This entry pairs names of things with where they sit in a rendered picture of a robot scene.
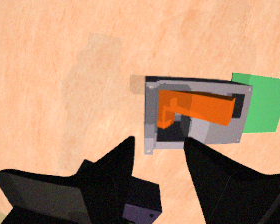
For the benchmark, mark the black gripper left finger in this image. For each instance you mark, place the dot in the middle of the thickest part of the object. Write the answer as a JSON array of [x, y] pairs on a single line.
[[96, 195]]

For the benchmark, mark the orange block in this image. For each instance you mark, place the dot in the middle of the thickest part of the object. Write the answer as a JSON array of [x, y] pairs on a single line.
[[201, 105]]

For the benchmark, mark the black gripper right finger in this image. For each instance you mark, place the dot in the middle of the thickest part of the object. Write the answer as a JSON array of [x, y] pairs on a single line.
[[229, 192]]

